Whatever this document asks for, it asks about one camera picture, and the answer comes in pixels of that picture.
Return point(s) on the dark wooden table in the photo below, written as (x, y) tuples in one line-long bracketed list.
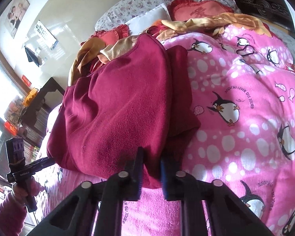
[(33, 119)]

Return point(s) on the person left hand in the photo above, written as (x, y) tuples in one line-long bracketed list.
[(20, 194)]

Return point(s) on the red wall decoration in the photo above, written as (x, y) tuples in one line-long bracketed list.
[(26, 81)]

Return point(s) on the dark hanging cloth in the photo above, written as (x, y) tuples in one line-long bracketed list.
[(32, 57)]

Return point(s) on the dark red sweater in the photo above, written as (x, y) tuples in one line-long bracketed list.
[(140, 99)]

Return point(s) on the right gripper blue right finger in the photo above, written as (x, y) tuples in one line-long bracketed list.
[(208, 208)]

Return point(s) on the red heart cushion left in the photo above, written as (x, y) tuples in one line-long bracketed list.
[(111, 36)]

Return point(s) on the orange plastic basket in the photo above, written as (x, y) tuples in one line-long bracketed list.
[(30, 97)]

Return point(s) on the wall eye chart poster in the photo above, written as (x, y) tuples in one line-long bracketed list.
[(41, 37)]

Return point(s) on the red heart cushion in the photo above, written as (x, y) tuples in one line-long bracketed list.
[(183, 10), (111, 36)]

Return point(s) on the wall photo portrait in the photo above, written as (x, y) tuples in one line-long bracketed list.
[(15, 15)]

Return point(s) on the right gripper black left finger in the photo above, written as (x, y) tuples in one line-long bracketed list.
[(96, 209)]

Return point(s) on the pink penguin blanket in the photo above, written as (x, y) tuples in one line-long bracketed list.
[(244, 98)]

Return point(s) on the dark carved wooden headboard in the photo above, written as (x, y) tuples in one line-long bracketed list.
[(275, 11)]

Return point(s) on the yellow red blanket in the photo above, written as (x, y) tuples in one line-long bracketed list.
[(94, 52)]

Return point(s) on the red heart cushion right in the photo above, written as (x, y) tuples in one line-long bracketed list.
[(183, 10)]

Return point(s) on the white pillow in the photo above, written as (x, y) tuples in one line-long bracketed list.
[(139, 23)]

